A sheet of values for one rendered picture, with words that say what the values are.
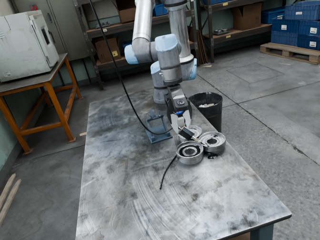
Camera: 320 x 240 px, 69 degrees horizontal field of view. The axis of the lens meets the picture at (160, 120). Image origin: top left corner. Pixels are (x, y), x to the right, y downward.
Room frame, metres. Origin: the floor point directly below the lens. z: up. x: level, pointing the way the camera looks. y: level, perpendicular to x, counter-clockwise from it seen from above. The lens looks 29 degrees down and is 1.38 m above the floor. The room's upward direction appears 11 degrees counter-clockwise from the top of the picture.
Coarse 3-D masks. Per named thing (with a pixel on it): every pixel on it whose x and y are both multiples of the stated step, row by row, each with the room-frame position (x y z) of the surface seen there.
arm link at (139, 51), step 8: (136, 0) 1.20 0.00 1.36; (144, 0) 1.16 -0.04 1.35; (152, 0) 1.19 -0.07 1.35; (136, 8) 1.16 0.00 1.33; (144, 8) 1.12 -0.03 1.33; (152, 8) 1.17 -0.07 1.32; (136, 16) 1.10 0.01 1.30; (144, 16) 1.08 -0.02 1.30; (136, 24) 1.05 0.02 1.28; (144, 24) 1.04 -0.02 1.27; (136, 32) 1.01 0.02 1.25; (144, 32) 1.00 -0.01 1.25; (136, 40) 0.97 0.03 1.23; (144, 40) 0.97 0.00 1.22; (128, 48) 0.95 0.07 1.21; (136, 48) 0.93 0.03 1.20; (144, 48) 0.92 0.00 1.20; (128, 56) 0.93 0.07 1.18; (136, 56) 0.92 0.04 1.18; (144, 56) 0.91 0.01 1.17
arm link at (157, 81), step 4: (152, 64) 1.33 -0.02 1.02; (156, 64) 1.30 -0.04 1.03; (152, 68) 1.30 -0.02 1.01; (156, 68) 1.28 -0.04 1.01; (152, 72) 1.30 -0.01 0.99; (156, 72) 1.28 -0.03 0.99; (152, 76) 1.31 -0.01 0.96; (156, 76) 1.28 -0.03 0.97; (160, 76) 1.27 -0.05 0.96; (156, 80) 1.28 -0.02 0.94; (160, 80) 1.27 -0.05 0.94; (156, 84) 1.29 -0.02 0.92; (160, 84) 1.27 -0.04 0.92
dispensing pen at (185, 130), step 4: (180, 128) 0.77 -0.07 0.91; (184, 128) 0.76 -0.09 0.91; (180, 132) 0.77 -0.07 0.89; (184, 132) 0.75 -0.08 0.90; (188, 132) 0.75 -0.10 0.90; (192, 132) 0.75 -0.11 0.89; (184, 136) 0.76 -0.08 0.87; (188, 136) 0.75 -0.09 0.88; (192, 136) 0.75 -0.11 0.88; (188, 140) 0.76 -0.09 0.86; (196, 140) 0.74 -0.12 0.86; (204, 144) 0.73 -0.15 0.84
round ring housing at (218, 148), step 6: (210, 132) 0.81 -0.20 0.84; (216, 132) 0.80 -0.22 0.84; (210, 138) 0.78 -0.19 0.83; (216, 138) 0.77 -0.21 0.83; (222, 138) 0.76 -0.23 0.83; (210, 144) 0.74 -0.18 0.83; (216, 144) 0.73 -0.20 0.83; (222, 144) 0.71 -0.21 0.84; (204, 150) 0.72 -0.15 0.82; (210, 150) 0.71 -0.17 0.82; (216, 150) 0.71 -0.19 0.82
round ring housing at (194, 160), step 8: (184, 144) 0.77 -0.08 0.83; (192, 144) 0.76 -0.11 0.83; (200, 144) 0.74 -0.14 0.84; (176, 152) 0.72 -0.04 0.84; (184, 152) 0.72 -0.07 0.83; (192, 152) 0.74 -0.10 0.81; (200, 152) 0.69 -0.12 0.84; (184, 160) 0.68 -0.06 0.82; (192, 160) 0.67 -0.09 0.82; (200, 160) 0.69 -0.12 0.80
